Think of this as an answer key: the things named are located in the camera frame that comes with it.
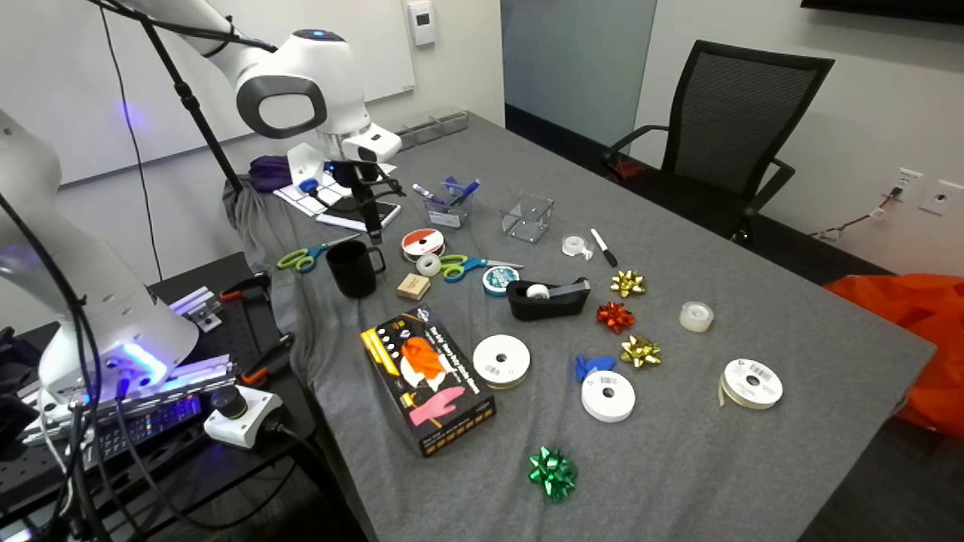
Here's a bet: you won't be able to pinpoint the large green blue scissors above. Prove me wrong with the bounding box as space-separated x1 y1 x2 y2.
275 238 333 278

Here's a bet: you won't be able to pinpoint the white wall outlet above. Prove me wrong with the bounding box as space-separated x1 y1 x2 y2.
892 162 929 204
929 176 964 220

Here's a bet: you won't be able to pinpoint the clear compartment tray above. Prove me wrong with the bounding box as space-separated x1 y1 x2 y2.
396 109 476 154

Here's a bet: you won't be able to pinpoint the orange bag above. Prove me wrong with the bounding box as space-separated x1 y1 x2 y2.
822 271 964 438

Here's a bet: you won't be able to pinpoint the gold gift bow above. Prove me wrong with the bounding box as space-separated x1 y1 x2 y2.
618 331 667 372
610 267 647 302

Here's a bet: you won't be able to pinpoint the grey tablecloth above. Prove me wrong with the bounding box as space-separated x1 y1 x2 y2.
224 109 938 542

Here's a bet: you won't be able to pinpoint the black wall television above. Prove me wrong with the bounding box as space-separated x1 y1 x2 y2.
799 0 964 28

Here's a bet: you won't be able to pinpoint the clear empty plastic box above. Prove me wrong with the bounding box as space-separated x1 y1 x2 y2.
500 191 557 247

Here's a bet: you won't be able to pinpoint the red gift bow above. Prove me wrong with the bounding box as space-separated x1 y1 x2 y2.
594 297 638 338

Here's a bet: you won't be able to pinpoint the black white marker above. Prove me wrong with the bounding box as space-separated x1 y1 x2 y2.
589 224 620 271

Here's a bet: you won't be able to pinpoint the black tape dispenser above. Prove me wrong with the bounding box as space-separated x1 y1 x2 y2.
505 278 594 324

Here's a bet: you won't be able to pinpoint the black robot stand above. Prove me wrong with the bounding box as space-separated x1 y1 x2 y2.
0 249 343 542

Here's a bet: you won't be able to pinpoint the black mesh office chair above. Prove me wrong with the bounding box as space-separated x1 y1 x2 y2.
599 40 837 244

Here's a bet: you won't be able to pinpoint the green gift bow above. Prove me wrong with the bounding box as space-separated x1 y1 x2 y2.
526 443 581 504

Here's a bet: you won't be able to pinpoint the white gold ribbon spool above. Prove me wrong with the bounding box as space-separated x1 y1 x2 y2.
715 356 790 414

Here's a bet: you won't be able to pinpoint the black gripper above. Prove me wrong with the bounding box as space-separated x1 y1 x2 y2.
328 154 391 247

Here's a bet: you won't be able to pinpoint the black mug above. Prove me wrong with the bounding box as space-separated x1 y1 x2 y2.
325 233 391 302

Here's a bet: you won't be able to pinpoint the white wall thermostat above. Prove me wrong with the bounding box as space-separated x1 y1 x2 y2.
404 0 441 47

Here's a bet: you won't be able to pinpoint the white emergency stop box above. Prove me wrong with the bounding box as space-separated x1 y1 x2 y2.
201 386 285 452

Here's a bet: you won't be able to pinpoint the black box with orange print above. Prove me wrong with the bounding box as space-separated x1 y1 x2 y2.
358 306 500 460

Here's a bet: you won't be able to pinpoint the blue sharpie marker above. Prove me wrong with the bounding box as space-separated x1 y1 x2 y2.
445 174 486 204

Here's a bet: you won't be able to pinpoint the small green blue scissors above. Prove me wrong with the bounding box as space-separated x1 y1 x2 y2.
434 249 498 285

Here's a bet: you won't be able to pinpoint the blue gift bow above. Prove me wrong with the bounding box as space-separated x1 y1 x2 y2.
572 348 620 386

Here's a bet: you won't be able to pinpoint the white label sheets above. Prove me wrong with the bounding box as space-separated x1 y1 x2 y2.
270 162 365 220

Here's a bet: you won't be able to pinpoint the orange white ribbon spool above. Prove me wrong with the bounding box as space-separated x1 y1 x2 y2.
398 224 450 266

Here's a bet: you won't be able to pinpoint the tan sticky note block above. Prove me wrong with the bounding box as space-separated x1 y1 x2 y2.
396 271 434 304

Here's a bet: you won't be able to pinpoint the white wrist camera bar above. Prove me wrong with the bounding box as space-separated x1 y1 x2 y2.
339 124 408 162

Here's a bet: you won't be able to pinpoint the clear plastic pen holder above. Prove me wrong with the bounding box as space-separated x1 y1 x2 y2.
418 176 476 232

